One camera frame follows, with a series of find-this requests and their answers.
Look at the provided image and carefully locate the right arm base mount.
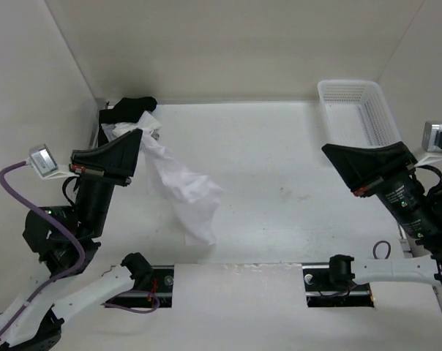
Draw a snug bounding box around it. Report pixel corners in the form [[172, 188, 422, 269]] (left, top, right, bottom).
[[302, 264, 375, 308]]

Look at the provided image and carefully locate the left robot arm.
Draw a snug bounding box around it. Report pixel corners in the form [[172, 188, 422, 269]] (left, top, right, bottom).
[[0, 129, 154, 350]]

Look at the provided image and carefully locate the metal rail edge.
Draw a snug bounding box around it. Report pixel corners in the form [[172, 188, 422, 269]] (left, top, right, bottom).
[[397, 224, 413, 258], [89, 98, 109, 148]]

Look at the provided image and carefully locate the metal rail right edge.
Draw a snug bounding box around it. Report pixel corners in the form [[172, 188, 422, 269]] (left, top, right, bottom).
[[397, 224, 413, 258]]

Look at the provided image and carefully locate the white folded tank top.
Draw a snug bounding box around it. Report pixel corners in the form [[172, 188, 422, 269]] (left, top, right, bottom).
[[100, 111, 162, 141]]

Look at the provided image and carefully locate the white plastic basket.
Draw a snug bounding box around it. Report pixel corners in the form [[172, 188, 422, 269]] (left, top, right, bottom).
[[317, 80, 402, 148]]

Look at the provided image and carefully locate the metal rail left edge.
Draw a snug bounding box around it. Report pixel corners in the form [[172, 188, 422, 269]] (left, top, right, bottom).
[[89, 98, 109, 148]]

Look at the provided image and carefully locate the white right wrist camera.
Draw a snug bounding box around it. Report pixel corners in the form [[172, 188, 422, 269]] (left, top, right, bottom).
[[413, 121, 442, 167]]

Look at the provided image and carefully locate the white tank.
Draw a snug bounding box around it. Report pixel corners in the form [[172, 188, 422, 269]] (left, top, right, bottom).
[[141, 129, 223, 246], [100, 111, 162, 141]]

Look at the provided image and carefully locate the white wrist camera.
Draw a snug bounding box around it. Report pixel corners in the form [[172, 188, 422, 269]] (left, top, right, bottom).
[[413, 121, 442, 167], [27, 144, 75, 180]]

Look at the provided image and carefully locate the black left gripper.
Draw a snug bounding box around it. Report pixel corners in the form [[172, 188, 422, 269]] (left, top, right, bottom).
[[72, 127, 146, 238]]

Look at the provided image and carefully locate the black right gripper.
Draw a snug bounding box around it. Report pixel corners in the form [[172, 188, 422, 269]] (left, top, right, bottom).
[[320, 138, 441, 235]]

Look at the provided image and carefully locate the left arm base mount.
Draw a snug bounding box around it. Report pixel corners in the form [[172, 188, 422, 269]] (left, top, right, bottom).
[[104, 265, 175, 309]]

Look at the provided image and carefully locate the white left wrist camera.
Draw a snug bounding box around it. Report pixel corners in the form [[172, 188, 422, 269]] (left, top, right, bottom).
[[27, 144, 75, 180]]

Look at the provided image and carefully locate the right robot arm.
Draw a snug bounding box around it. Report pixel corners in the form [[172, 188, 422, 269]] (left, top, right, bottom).
[[321, 142, 442, 290]]

